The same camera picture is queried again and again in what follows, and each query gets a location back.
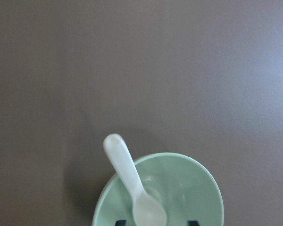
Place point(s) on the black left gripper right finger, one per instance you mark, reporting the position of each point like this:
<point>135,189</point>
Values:
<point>192,223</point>

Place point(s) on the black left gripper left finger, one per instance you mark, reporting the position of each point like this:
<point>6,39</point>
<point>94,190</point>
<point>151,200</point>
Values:
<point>120,223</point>

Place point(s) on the white plastic spoon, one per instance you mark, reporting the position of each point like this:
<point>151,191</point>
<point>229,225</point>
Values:
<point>146,210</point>

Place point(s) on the mint green bowl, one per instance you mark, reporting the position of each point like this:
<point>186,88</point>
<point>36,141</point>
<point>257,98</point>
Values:
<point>183,186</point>

